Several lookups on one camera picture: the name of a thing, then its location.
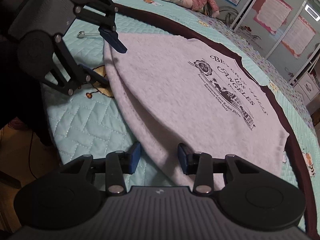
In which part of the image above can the bee print quilted blanket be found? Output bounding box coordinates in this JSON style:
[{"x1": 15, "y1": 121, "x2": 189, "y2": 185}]
[{"x1": 42, "y1": 0, "x2": 320, "y2": 233}]

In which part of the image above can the grey and brown printed sweatshirt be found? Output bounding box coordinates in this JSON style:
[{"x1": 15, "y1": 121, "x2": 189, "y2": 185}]
[{"x1": 104, "y1": 1, "x2": 312, "y2": 189}]

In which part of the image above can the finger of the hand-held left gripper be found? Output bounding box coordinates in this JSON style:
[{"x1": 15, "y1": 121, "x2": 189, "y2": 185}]
[
  {"x1": 74, "y1": 0, "x2": 128, "y2": 54},
  {"x1": 37, "y1": 34, "x2": 110, "y2": 96}
]

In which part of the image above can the white drawer cabinet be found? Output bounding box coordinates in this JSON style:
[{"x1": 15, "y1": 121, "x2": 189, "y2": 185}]
[{"x1": 292, "y1": 72, "x2": 320, "y2": 115}]

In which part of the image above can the small silver metal object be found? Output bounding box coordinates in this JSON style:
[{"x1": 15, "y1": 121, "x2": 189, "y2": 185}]
[{"x1": 78, "y1": 31, "x2": 100, "y2": 39}]

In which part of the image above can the orange bordered wall poster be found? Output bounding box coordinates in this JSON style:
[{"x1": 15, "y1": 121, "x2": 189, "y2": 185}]
[{"x1": 281, "y1": 15, "x2": 317, "y2": 59}]

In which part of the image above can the white floor fan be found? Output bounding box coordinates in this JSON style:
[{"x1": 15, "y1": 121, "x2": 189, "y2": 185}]
[{"x1": 220, "y1": 6, "x2": 240, "y2": 27}]

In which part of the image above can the pink bordered wall poster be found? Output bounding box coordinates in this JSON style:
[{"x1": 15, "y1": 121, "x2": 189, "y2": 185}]
[{"x1": 254, "y1": 0, "x2": 293, "y2": 35}]

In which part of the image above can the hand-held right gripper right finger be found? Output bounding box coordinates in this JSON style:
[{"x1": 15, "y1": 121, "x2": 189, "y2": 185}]
[{"x1": 177, "y1": 143, "x2": 258, "y2": 195}]

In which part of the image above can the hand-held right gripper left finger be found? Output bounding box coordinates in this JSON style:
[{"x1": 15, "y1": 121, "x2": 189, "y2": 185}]
[{"x1": 59, "y1": 141, "x2": 141, "y2": 195}]

